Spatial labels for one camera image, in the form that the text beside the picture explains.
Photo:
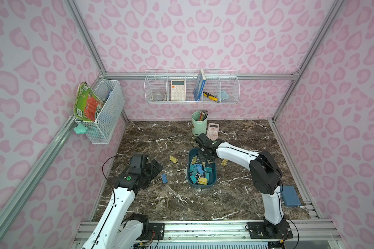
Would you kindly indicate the white mesh side basket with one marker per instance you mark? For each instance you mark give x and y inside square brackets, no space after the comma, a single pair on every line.
[101,131]

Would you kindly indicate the light blue item in shelf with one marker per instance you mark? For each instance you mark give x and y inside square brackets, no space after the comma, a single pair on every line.
[224,96]

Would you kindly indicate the blue binder clip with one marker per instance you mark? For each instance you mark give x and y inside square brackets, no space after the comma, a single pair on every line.
[164,178]
[199,168]

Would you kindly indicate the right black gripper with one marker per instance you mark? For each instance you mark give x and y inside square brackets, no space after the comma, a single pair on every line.
[206,152]

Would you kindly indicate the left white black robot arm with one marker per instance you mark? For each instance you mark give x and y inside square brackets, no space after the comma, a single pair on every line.
[114,230]

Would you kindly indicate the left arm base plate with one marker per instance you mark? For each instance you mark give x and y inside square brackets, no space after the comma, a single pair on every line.
[138,231]

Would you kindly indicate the blue book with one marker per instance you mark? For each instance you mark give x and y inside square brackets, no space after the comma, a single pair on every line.
[199,87]

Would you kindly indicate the white orange calculator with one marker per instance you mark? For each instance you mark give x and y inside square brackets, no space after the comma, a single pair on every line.
[178,90]

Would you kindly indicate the yellow binder clip in box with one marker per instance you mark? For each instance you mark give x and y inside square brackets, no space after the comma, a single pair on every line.
[202,181]

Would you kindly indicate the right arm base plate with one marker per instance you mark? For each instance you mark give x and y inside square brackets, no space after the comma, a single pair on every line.
[265,230]

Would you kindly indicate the clear tape roll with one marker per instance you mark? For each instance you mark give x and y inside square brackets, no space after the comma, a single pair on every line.
[159,96]

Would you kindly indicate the yellow black utility knife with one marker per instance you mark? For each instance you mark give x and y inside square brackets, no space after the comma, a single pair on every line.
[210,96]

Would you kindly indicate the white wire wall shelf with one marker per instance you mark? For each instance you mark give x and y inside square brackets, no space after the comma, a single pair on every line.
[216,81]

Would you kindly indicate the yellow binder clip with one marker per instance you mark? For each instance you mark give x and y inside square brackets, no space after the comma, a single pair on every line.
[173,159]
[224,162]
[202,181]

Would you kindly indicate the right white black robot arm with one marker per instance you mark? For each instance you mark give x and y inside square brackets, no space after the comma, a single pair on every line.
[265,173]

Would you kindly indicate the pink calculator on table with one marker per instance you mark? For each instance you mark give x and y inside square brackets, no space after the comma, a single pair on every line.
[212,131]

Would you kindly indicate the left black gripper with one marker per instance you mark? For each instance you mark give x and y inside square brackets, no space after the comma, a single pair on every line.
[154,168]

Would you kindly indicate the blue binder clip in box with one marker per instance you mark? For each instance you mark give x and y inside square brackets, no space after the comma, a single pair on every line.
[199,168]

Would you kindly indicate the mint green pen cup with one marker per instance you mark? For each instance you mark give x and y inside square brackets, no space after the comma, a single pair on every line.
[199,123]

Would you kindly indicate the teal plastic storage box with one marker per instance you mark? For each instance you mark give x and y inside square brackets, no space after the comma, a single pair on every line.
[200,174]

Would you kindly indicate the blue box lid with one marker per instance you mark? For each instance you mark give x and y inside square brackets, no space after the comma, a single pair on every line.
[290,197]

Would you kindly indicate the green red booklet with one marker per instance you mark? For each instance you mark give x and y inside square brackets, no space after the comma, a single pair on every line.
[87,105]

